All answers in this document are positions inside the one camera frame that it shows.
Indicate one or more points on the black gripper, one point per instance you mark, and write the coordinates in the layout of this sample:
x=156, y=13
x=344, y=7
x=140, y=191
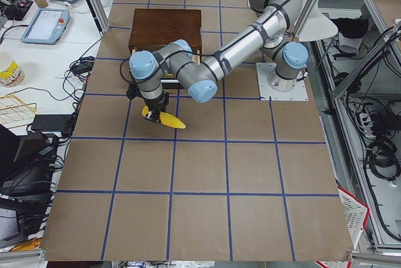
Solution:
x=157, y=105

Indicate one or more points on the dark wooden drawer box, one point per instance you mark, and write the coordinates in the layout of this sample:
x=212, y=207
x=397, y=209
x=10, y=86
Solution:
x=152, y=29

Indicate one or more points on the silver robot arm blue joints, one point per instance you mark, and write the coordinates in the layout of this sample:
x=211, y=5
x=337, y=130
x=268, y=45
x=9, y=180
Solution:
x=200, y=80

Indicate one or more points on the upper blue teach pendant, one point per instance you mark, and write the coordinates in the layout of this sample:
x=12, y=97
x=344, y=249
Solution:
x=46, y=27

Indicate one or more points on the yellow popcorn paper cup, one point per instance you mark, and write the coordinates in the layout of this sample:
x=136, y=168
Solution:
x=11, y=73

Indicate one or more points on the red white plastic basket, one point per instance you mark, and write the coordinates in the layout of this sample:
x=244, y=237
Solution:
x=356, y=214

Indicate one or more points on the gold wire rack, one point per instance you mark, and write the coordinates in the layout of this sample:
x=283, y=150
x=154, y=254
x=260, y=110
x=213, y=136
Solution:
x=15, y=112

